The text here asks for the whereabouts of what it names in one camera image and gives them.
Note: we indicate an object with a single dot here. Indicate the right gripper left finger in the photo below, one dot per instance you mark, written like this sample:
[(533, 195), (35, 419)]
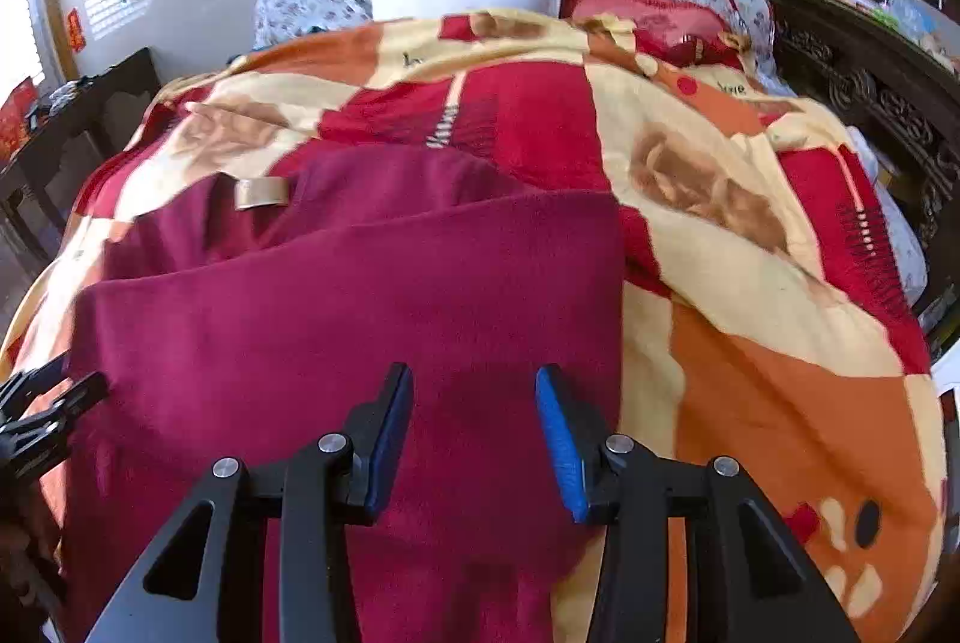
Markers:
[(202, 577)]

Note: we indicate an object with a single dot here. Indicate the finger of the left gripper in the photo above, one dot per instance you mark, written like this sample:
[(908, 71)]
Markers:
[(32, 444)]

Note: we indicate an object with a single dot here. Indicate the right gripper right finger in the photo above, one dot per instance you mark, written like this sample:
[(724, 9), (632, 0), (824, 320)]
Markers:
[(746, 577)]

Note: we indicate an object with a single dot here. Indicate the maroon fleece garment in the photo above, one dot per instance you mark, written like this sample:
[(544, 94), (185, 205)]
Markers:
[(253, 333)]

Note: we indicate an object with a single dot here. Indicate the orange red cream blanket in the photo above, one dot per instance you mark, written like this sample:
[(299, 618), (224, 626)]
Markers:
[(762, 316)]

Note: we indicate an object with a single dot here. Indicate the dark wooden side table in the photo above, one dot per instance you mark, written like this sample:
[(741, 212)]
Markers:
[(35, 165)]

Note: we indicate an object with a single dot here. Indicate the red box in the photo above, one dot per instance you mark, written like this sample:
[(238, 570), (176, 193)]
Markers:
[(13, 125)]

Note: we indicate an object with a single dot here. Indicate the red pillow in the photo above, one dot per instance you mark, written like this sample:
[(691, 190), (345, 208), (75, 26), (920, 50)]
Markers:
[(681, 32)]

